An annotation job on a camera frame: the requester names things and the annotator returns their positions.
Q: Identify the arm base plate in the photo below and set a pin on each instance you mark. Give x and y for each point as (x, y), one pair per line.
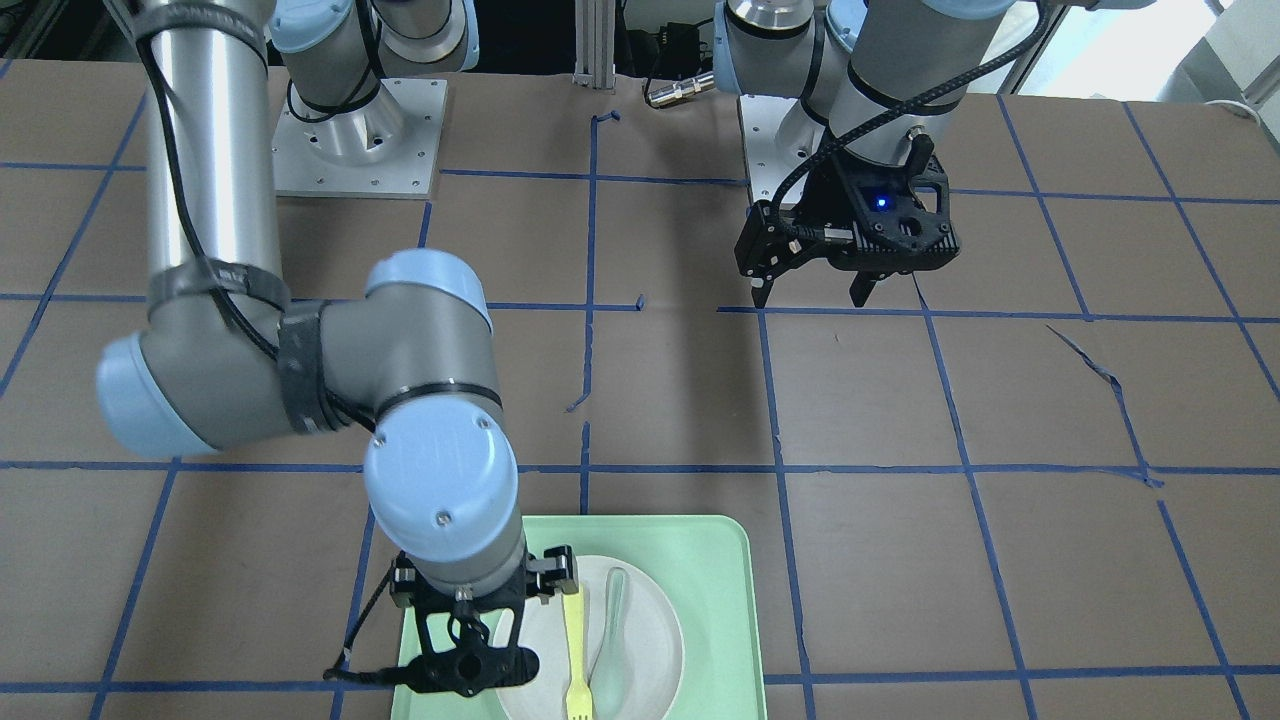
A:
(385, 150)
(777, 135)

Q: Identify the pale green plastic spoon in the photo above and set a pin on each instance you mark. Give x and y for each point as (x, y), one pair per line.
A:
(609, 678)

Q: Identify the aluminium frame post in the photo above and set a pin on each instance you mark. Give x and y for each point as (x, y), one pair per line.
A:
(594, 42)

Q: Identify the light green tray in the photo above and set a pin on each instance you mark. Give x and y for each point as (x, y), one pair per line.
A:
(702, 562)

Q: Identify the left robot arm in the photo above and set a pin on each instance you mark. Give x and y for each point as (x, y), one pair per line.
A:
(878, 80)

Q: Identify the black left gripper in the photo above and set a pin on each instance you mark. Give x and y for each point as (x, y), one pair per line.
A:
(822, 197)

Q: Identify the gold metal cylinder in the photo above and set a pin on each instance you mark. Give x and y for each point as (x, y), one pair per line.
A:
(680, 91)

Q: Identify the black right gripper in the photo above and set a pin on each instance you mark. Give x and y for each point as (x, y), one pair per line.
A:
(404, 583)

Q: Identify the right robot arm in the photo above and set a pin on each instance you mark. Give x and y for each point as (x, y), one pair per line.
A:
(229, 358)

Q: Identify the yellow plastic fork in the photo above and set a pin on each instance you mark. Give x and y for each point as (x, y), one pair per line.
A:
(578, 698)

